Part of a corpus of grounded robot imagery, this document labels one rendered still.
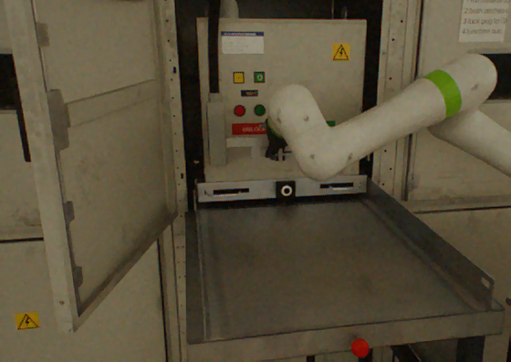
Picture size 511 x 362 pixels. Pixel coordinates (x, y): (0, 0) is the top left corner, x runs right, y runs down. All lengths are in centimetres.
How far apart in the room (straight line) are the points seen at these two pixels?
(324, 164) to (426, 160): 63
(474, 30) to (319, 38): 46
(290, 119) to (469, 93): 43
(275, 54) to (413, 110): 51
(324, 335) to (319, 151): 38
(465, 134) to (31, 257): 124
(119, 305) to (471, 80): 117
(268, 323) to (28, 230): 86
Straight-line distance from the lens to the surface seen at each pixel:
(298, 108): 113
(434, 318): 106
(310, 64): 157
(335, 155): 112
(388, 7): 159
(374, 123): 118
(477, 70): 131
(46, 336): 177
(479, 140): 144
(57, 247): 99
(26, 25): 92
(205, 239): 136
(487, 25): 170
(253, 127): 156
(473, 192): 180
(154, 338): 174
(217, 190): 159
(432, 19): 162
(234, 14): 157
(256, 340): 97
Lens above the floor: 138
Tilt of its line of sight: 18 degrees down
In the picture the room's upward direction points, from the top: straight up
